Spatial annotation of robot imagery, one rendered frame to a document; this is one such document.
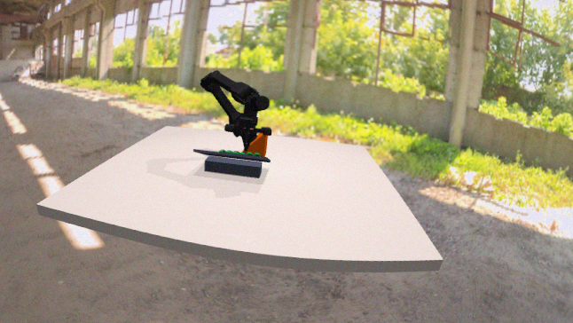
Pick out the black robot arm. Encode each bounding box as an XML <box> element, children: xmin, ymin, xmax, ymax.
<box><xmin>200</xmin><ymin>70</ymin><xmax>270</xmax><ymax>129</ymax></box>

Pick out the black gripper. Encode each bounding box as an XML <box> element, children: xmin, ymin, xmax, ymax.
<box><xmin>224</xmin><ymin>112</ymin><xmax>271</xmax><ymax>151</ymax></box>

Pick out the blue-grey switch panel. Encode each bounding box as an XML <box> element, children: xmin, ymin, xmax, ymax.
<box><xmin>193</xmin><ymin>149</ymin><xmax>271</xmax><ymax>178</ymax></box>

